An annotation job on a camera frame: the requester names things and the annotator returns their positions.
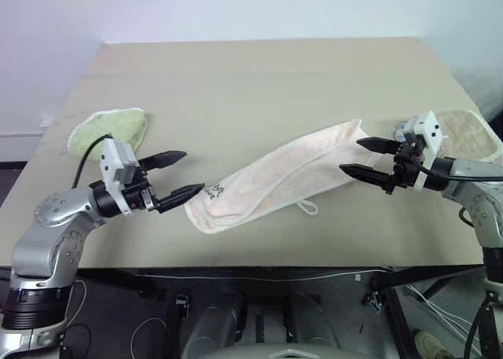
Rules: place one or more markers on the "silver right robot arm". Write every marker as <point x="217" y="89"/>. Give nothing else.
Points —
<point x="477" y="190"/>

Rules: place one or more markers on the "black metal table frame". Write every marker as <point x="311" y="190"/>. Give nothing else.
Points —
<point x="129" y="276"/>

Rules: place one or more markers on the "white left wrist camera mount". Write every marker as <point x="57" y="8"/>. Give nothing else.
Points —
<point x="112" y="160"/>

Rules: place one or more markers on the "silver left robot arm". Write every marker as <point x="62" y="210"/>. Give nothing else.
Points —
<point x="47" y="233"/>

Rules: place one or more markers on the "beige shoe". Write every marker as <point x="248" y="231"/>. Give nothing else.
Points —
<point x="430" y="345"/>

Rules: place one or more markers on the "grey rounded robot leg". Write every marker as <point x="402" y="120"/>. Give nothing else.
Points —
<point x="220" y="323"/>
<point x="310" y="323"/>

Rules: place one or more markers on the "green cloth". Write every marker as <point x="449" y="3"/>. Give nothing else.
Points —
<point x="110" y="129"/>

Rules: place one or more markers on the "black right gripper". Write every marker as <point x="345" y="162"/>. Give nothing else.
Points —
<point x="406" y="166"/>

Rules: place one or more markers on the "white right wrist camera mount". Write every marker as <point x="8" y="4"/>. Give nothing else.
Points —
<point x="430" y="133"/>

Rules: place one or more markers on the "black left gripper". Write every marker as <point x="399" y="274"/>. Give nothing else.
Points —
<point x="137" y="192"/>

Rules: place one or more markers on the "small metal frame bracket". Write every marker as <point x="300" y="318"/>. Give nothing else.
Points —
<point x="181" y="300"/>
<point x="371" y="302"/>

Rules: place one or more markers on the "cream cloth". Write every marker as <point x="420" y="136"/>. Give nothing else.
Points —
<point x="465" y="133"/>

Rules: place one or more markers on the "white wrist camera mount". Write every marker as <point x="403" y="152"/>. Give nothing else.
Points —
<point x="112" y="160"/>
<point x="430" y="133"/>

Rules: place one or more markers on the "pale pink towel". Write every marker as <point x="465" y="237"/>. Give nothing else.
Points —
<point x="283" y="170"/>

